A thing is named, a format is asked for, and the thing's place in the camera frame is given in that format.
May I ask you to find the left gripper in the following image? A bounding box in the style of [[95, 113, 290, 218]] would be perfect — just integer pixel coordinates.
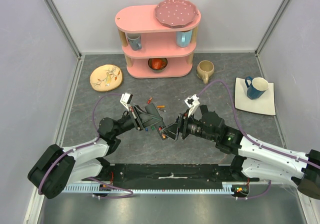
[[112, 104, 163, 137]]

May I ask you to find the black battery cover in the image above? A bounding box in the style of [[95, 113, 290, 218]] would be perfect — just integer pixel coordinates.
[[199, 104, 209, 115]]

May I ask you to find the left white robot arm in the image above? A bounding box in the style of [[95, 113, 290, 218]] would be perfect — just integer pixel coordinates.
[[27, 104, 165, 199]]

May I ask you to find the red cup in bowl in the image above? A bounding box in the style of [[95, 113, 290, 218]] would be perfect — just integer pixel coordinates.
[[151, 58, 166, 70]]

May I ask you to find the yellow bird painted plate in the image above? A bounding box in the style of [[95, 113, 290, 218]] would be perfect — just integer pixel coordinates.
[[89, 64, 124, 92]]

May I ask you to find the beige ceramic mug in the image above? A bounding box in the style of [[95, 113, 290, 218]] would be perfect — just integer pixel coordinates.
[[196, 60, 215, 84]]

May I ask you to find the pink three-tier shelf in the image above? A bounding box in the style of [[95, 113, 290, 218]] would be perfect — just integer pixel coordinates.
[[115, 5, 201, 79]]

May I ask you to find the grey mug on shelf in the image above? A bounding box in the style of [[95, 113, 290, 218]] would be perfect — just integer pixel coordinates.
[[126, 33, 142, 51]]

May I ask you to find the light blue mug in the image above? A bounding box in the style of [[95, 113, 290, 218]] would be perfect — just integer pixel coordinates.
[[176, 29, 193, 48]]

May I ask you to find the dark blue mug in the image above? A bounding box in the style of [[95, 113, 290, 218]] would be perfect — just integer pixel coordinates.
[[244, 76, 269, 100]]

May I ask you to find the white square plate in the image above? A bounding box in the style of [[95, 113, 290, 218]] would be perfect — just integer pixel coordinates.
[[234, 77, 276, 116]]

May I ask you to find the pink dotted plate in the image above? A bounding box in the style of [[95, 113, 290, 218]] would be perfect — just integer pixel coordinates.
[[154, 0, 199, 29]]

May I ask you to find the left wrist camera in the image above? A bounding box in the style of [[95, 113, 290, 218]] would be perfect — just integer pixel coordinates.
[[120, 92, 133, 112]]

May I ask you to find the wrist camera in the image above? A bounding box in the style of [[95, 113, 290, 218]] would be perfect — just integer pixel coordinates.
[[120, 92, 133, 112], [184, 94, 200, 117]]

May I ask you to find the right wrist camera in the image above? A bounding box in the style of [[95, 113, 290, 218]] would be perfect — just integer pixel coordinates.
[[184, 94, 200, 117]]

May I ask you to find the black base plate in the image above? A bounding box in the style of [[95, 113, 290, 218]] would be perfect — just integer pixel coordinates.
[[97, 163, 260, 182]]

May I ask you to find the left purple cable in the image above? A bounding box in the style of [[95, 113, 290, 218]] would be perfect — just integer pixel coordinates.
[[37, 92, 135, 200]]

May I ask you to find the light blue cable duct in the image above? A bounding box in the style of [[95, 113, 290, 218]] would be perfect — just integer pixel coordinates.
[[61, 182, 237, 194]]

